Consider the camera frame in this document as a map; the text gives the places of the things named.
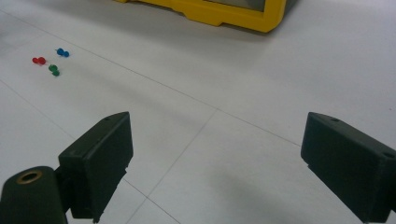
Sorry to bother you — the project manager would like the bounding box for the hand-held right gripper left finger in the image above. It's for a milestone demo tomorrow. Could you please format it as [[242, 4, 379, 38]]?
[[55, 111, 134, 224]]

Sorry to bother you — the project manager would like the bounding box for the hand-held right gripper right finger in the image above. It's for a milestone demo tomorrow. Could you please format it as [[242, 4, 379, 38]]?
[[300, 111, 396, 224]]

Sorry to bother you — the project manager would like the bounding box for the green pushpin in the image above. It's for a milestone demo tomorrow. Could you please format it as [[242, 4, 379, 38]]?
[[48, 63, 61, 77]]

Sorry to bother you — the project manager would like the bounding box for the yellow black organizer box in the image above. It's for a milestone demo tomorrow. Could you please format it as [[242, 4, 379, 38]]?
[[113, 0, 298, 34]]

